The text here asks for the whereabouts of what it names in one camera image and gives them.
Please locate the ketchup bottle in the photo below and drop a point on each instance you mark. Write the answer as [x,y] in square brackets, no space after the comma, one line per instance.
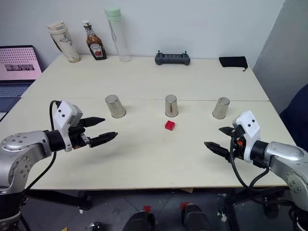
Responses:
[96,45]

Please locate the laptop with pink screen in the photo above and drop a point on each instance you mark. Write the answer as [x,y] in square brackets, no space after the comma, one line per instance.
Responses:
[18,62]

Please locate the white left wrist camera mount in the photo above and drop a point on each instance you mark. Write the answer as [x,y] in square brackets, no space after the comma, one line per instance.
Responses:
[63,115]

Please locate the red toy brick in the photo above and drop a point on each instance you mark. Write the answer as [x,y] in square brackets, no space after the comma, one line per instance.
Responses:
[170,125]

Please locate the grey partition panel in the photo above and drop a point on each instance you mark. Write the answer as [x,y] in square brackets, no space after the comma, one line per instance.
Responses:
[284,53]

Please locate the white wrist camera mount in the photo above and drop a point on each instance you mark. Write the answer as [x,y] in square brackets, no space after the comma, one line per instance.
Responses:
[251,131]
[63,115]

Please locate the clear bottle with green lid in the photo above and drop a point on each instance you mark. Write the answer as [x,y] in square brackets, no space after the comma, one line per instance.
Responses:
[119,36]

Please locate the dark rounded shape red cap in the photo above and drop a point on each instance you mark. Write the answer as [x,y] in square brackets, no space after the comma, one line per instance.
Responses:
[195,217]
[140,221]

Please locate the cream printed paper tumbler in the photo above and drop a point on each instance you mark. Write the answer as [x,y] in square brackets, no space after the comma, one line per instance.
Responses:
[65,43]

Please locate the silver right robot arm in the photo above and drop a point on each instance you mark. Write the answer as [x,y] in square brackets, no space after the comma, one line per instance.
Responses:
[284,154]

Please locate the black table frame leg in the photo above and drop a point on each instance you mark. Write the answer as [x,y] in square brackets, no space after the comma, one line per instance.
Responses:
[260,197]
[62,198]

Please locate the black cloth pouch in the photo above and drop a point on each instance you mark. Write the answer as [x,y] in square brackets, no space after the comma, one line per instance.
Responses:
[232,61]

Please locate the dark blue chair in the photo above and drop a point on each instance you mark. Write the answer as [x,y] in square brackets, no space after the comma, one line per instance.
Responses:
[297,113]

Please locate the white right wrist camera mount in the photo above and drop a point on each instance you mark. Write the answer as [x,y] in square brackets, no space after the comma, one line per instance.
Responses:
[251,131]

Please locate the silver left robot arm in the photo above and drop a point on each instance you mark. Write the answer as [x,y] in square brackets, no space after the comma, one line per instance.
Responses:
[24,146]

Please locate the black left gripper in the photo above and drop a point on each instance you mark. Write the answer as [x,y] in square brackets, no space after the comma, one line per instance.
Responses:
[77,138]

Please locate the upturned steel cup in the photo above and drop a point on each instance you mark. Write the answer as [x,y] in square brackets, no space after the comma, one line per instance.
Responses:
[115,107]
[221,109]
[171,106]

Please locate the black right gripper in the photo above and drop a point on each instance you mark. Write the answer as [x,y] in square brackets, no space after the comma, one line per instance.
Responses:
[238,146]

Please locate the grey handheld remote controller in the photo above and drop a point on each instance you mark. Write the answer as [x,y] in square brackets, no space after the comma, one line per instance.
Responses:
[172,59]

